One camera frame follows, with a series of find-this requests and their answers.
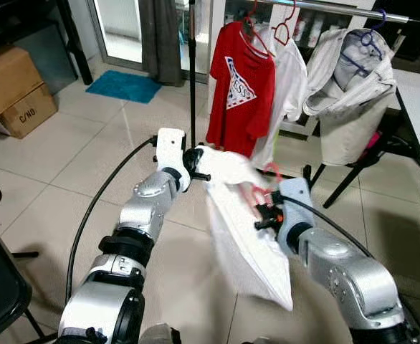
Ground white shirt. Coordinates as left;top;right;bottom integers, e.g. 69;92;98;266
196;145;295;312

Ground grey curtain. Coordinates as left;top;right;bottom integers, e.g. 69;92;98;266
137;0;186;87

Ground steel clothes rail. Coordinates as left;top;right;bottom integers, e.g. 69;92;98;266
255;0;413;24

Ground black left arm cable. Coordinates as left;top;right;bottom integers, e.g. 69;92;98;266
65;136;158;305

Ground small pink object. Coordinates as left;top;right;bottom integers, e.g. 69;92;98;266
364;133;380;156

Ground black tall cabinet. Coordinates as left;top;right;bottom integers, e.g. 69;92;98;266
393;0;420;62

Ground teal floor mat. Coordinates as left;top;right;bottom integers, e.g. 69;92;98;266
85;70;163;105

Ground large cardboard box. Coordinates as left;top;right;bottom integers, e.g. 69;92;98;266
0;44;47;126

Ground red printed t-shirt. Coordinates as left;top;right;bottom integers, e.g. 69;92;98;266
206;21;277;158

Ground purple clothes hanger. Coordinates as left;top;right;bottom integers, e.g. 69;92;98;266
338;9;388;78

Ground black clothes rack frame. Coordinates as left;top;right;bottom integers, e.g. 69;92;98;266
187;0;411;210

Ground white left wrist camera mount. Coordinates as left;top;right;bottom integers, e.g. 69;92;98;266
154;128;191;193

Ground white hooded jacket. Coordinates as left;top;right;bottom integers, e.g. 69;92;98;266
301;27;398;167

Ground white framed glass door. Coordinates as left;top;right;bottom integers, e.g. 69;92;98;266
87;0;196;72

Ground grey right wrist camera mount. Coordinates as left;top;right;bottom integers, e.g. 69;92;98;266
277;178;313;252

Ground plain white t-shirt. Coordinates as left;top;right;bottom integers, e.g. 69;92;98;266
249;27;309;171

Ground black shelf unit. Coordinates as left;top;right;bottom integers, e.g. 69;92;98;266
0;0;95;87

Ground red plastic hanger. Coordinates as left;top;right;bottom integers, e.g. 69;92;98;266
239;0;269;57
271;0;298;47
240;162;282;217

